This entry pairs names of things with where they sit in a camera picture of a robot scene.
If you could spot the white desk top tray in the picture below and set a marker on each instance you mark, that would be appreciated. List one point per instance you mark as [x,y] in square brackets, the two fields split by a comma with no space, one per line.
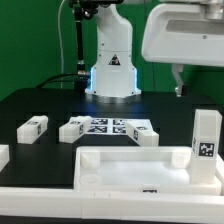
[138,169]

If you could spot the fiducial marker sheet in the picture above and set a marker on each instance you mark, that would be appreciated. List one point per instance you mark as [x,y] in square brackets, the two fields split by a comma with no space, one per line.
[114,126]

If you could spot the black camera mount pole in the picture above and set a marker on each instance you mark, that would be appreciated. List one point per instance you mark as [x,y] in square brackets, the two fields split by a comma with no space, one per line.
[83,75]

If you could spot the white left fence block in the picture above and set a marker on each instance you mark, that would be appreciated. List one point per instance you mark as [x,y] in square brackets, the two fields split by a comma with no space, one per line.
[4,156]

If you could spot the white fence rail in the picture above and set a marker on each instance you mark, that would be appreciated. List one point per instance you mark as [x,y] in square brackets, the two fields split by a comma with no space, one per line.
[67,203]
[220,169]

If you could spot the white front fence rail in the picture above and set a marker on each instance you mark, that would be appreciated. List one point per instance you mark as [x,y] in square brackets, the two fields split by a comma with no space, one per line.
[67,203]

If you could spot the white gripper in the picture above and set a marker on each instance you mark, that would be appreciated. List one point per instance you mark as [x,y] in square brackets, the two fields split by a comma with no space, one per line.
[185,33]

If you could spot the white right fence rail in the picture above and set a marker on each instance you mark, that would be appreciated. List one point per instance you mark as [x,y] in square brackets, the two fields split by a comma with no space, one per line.
[220,169]

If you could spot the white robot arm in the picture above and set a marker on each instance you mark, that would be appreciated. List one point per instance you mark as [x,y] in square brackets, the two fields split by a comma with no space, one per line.
[113,78]

